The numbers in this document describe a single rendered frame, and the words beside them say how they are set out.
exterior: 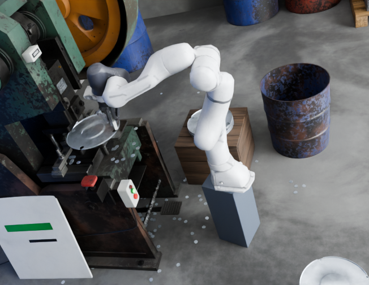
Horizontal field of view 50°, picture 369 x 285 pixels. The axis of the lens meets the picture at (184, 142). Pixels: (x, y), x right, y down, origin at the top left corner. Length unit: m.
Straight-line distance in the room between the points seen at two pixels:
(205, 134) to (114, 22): 0.76
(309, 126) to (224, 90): 1.03
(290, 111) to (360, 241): 0.81
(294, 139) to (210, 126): 0.98
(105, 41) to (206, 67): 0.78
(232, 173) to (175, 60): 0.65
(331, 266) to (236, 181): 0.56
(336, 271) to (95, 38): 1.63
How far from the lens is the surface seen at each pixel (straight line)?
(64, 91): 2.01
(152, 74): 1.60
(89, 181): 1.85
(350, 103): 3.14
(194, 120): 2.56
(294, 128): 2.53
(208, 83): 1.53
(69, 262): 2.49
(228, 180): 1.94
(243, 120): 2.53
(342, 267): 1.95
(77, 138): 2.11
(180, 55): 1.56
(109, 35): 2.15
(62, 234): 2.34
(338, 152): 2.74
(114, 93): 1.66
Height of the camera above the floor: 1.88
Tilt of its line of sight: 38 degrees down
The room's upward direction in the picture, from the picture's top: 19 degrees counter-clockwise
